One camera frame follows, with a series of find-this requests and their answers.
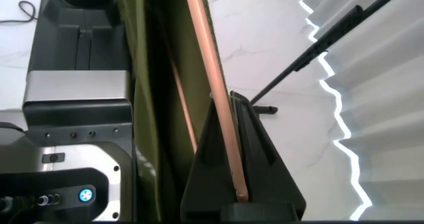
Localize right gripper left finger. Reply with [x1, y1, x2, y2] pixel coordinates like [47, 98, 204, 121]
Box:
[180, 97, 239, 222]

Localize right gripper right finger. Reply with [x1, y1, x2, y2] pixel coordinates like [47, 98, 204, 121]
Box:
[230, 91, 307, 222]

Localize green shirt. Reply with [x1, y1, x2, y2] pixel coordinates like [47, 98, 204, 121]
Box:
[117, 0, 229, 222]

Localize pink clothes hanger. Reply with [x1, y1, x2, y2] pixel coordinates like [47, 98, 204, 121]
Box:
[172, 0, 249, 203]

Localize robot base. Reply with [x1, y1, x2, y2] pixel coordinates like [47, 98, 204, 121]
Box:
[0, 0, 136, 222]

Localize black clothes rack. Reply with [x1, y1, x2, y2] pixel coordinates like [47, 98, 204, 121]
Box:
[248, 0, 411, 115]

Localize white curtain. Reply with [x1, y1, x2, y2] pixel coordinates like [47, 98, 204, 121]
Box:
[294, 0, 424, 222]

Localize thin black cable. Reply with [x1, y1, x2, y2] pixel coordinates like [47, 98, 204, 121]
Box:
[0, 0, 37, 25]

